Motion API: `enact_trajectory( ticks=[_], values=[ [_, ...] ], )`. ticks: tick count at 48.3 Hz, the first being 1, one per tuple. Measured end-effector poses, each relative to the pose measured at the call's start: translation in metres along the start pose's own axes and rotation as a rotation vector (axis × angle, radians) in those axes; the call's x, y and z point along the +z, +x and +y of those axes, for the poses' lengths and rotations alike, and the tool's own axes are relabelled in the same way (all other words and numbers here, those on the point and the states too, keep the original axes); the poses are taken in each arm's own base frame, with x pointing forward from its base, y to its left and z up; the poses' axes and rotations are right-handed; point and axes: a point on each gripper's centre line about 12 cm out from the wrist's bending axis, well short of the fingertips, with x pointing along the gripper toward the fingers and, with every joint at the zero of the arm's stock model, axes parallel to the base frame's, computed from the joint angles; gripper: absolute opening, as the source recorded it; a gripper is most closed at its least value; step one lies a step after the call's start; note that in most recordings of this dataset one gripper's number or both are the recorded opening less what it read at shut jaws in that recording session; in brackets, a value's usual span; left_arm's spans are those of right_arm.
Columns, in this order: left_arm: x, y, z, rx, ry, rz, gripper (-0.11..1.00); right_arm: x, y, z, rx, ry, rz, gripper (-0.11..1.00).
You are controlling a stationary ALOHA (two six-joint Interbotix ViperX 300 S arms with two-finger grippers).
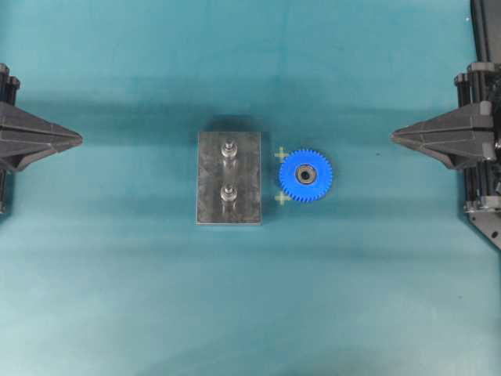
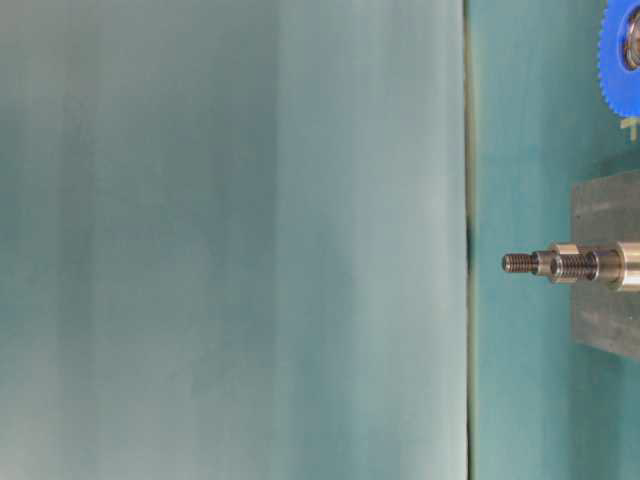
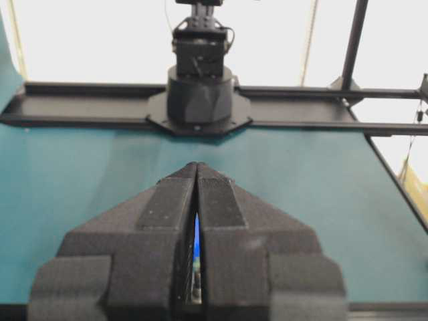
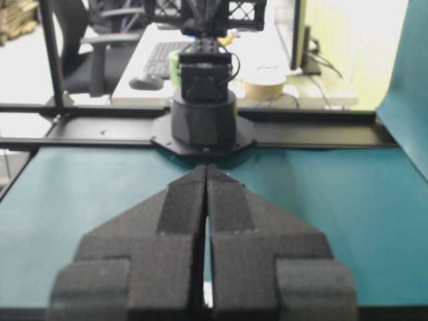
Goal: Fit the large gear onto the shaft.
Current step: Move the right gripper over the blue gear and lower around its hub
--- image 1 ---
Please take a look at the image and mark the lower steel shaft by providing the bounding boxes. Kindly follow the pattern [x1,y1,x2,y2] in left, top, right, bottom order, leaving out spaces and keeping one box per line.
[220,184,238,206]

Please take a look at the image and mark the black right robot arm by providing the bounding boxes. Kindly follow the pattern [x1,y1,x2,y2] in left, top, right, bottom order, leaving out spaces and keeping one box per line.
[391,1,500,247]

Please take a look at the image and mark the steel shaft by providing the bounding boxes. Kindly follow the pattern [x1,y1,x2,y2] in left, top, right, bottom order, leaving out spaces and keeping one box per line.
[221,139,238,161]
[220,184,238,206]

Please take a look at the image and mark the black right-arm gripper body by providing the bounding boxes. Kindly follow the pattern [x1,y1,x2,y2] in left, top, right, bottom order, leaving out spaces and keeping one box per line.
[454,62,500,212]

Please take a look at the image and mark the upper steel shaft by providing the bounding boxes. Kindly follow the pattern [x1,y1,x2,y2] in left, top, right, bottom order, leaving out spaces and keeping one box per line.
[221,139,238,161]

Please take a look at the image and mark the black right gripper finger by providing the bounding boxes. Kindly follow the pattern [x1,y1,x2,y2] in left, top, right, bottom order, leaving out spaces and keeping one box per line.
[391,132,494,169]
[392,101,492,137]

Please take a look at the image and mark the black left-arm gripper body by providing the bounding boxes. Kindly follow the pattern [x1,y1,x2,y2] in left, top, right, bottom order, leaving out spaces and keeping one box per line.
[0,62,21,215]

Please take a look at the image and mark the grey metal base plate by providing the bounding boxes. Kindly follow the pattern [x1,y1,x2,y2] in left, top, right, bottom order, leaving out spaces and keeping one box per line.
[196,132,262,226]

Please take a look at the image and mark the large blue plastic gear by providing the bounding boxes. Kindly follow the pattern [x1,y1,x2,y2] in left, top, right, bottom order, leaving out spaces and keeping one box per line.
[279,149,333,203]

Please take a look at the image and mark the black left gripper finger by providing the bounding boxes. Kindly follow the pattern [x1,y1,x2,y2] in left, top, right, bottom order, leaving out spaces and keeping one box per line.
[1,139,83,172]
[1,103,82,142]

